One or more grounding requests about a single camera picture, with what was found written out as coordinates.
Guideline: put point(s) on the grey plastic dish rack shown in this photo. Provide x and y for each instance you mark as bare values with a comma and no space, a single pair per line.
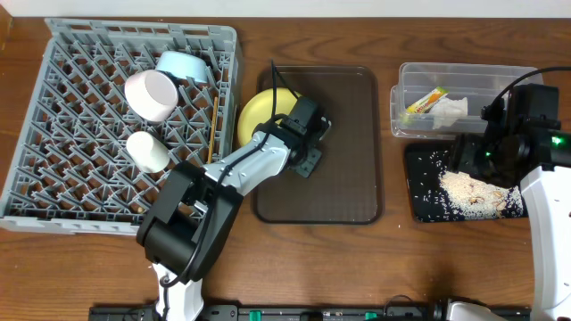
70,171

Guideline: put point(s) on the light blue bowl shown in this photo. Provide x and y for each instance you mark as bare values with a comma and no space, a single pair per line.
183,65

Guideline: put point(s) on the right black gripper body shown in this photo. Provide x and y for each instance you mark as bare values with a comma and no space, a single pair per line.
472,155

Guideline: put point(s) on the yellow round plate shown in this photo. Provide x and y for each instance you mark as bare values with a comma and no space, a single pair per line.
258,110

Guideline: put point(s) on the spilled rice pile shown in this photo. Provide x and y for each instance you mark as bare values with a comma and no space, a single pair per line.
473,196

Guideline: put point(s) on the clear plastic bin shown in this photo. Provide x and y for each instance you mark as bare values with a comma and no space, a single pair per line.
477,84

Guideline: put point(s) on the white paper napkin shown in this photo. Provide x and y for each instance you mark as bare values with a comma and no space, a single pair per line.
447,111

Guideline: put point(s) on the green orange snack wrapper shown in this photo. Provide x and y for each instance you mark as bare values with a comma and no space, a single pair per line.
425,103

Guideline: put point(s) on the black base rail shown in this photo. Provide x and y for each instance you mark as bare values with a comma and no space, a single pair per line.
234,313

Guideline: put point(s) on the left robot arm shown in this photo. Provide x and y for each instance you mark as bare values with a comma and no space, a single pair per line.
185,230

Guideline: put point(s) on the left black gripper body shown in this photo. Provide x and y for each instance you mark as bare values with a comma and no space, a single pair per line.
308,161

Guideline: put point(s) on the dark brown serving tray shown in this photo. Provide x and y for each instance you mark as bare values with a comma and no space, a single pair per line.
346,186

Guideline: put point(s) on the black plastic bin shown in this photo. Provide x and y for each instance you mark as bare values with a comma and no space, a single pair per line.
424,200

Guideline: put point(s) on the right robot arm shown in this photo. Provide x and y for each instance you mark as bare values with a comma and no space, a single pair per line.
523,145

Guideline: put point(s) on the pink white bowl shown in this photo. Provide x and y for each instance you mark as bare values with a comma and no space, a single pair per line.
151,94

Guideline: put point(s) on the white paper cup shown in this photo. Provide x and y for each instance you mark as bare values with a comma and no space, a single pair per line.
147,152

